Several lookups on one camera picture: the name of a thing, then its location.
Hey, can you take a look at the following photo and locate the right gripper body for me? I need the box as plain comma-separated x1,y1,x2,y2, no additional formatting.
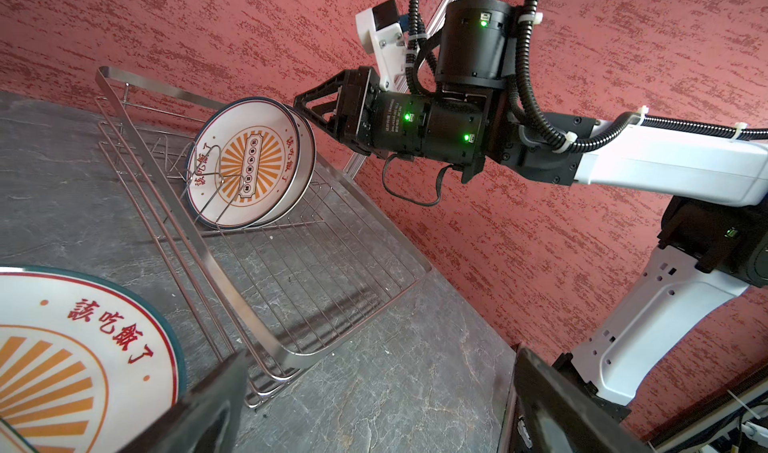
335,66,380,156

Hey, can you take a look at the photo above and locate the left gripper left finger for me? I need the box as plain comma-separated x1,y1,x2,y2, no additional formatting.
122,351,248,452

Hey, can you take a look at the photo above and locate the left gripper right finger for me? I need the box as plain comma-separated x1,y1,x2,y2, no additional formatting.
513,348,651,452

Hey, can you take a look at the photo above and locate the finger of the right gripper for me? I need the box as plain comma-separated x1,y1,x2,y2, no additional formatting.
293,70,349,138

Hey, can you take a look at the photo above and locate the small red patterned plate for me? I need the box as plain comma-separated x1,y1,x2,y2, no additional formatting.
1,266,186,452

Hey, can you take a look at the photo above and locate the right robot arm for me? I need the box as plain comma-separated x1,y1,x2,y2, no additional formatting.
294,0,767,420

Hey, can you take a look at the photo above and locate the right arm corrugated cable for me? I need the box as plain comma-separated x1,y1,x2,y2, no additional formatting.
404,0,768,154

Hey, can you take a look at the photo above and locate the wire dish rack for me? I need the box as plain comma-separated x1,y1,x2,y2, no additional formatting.
95,66,430,408

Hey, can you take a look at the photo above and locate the right aluminium corner post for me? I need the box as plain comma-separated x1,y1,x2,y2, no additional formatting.
341,0,478,181

